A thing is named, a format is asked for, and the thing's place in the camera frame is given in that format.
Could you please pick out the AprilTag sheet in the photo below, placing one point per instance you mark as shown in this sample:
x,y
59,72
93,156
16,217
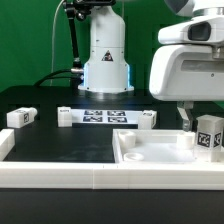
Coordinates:
x,y
105,116

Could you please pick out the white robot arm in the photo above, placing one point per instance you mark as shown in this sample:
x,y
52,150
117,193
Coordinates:
x,y
106,71

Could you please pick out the white square tabletop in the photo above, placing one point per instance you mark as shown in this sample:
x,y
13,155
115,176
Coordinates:
x,y
160,146

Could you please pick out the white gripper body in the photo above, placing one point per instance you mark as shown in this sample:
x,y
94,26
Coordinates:
x,y
190,64

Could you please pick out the white U-shaped fence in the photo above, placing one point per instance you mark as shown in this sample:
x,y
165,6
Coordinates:
x,y
126,175

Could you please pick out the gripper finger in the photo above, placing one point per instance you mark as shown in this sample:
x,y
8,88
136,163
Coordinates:
x,y
184,108

